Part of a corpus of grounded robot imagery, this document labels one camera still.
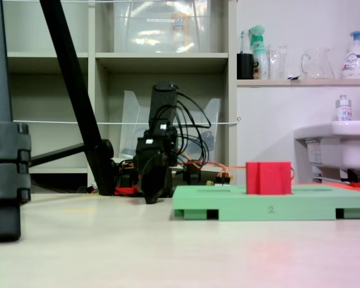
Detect green spray bottle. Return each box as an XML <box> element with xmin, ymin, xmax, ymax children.
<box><xmin>247</xmin><ymin>25</ymin><xmax>271</xmax><ymax>80</ymax></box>

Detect clear plastic storage box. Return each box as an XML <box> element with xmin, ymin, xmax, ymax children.
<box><xmin>113</xmin><ymin>0</ymin><xmax>212</xmax><ymax>54</ymax></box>

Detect red table clamp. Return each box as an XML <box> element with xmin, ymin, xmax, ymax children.
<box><xmin>113</xmin><ymin>185</ymin><xmax>140</xmax><ymax>196</ymax></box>

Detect black tripod brace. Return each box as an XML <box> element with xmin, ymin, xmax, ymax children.
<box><xmin>29</xmin><ymin>143</ymin><xmax>85</xmax><ymax>167</ymax></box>

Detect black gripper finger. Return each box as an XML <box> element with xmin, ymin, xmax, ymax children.
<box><xmin>155</xmin><ymin>152</ymin><xmax>173</xmax><ymax>200</ymax></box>
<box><xmin>140</xmin><ymin>152</ymin><xmax>158</xmax><ymax>205</ymax></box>

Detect clear sanitizer bottle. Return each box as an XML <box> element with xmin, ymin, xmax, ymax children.
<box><xmin>335</xmin><ymin>95</ymin><xmax>353</xmax><ymax>122</ymax></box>

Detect clear glass pitcher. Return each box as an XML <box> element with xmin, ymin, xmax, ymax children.
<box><xmin>301</xmin><ymin>47</ymin><xmax>335</xmax><ymax>80</ymax></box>

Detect black tripod leg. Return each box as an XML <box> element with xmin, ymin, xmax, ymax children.
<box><xmin>38</xmin><ymin>0</ymin><xmax>115</xmax><ymax>196</ymax></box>
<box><xmin>0</xmin><ymin>0</ymin><xmax>32</xmax><ymax>243</ymax></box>

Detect wooden wall ledge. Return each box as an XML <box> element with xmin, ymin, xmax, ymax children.
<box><xmin>236</xmin><ymin>79</ymin><xmax>360</xmax><ymax>88</ymax></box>

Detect white string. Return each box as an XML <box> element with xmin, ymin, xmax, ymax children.
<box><xmin>13</xmin><ymin>116</ymin><xmax>242</xmax><ymax>125</ymax></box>

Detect clear glass beaker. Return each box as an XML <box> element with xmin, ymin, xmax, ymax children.
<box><xmin>268</xmin><ymin>44</ymin><xmax>289</xmax><ymax>80</ymax></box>

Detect white blue soap dispenser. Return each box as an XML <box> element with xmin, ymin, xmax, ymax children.
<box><xmin>341</xmin><ymin>31</ymin><xmax>360</xmax><ymax>80</ymax></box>

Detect long orange wire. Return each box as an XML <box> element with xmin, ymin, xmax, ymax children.
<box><xmin>226</xmin><ymin>163</ymin><xmax>295</xmax><ymax>184</ymax></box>

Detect black cup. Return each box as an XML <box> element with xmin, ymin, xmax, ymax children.
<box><xmin>236</xmin><ymin>53</ymin><xmax>255</xmax><ymax>80</ymax></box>

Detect red cross columnar block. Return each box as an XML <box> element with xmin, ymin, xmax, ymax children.
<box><xmin>245</xmin><ymin>161</ymin><xmax>292</xmax><ymax>196</ymax></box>

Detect white sink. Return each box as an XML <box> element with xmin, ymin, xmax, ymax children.
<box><xmin>293</xmin><ymin>120</ymin><xmax>360</xmax><ymax>184</ymax></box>

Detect green shape sorting board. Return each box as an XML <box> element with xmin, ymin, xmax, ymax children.
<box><xmin>171</xmin><ymin>184</ymin><xmax>360</xmax><ymax>222</ymax></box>

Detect grey shelving unit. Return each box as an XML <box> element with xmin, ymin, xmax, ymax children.
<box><xmin>1</xmin><ymin>0</ymin><xmax>238</xmax><ymax>184</ymax></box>

